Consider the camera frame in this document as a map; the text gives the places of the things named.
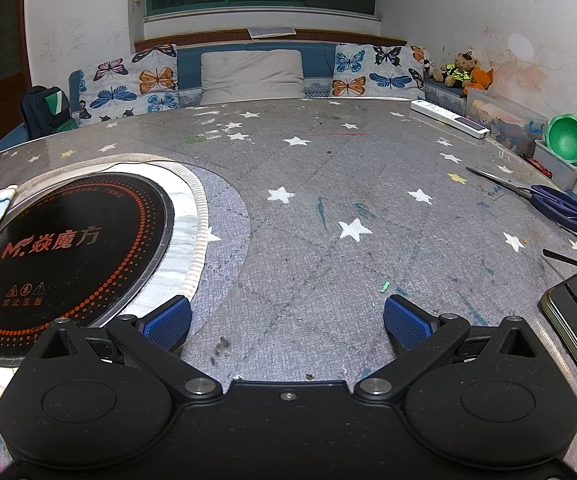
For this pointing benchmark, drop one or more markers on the small butterfly print cushion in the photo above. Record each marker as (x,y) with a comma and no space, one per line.
(373,72)

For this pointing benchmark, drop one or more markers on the green bowl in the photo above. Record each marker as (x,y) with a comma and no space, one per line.
(565,140)

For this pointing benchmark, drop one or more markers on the dark backpack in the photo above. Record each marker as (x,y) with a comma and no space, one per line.
(38,110)

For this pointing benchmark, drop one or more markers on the black round induction cooker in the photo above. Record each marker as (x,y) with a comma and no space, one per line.
(68,260)

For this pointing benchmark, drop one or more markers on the clear plastic storage box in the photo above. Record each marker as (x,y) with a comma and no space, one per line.
(508,110)

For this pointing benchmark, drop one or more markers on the orange plush toy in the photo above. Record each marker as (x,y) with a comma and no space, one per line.
(480,80)

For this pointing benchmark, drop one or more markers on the blue sofa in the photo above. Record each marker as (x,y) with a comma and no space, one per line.
(188,65)

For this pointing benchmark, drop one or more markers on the beige pillow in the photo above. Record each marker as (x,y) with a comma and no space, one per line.
(251,77)

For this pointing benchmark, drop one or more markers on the teddy bear with green vest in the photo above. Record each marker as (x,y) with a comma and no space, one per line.
(458,72)

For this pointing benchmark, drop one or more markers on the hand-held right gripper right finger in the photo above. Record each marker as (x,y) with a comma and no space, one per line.
(406,322)

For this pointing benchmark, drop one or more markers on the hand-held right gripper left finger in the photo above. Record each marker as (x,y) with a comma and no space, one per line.
(168,322)

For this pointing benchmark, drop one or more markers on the grey book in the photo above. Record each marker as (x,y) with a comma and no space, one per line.
(273,33)

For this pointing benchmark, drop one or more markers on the white power strip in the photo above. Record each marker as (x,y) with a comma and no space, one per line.
(443,112)

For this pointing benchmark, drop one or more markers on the black white plush toy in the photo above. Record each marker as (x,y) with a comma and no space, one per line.
(428,67)

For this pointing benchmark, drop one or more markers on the large butterfly print cushion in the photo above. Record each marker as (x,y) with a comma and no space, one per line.
(128,85)

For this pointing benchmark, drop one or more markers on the white plastic bin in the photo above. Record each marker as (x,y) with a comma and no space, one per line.
(563,175)

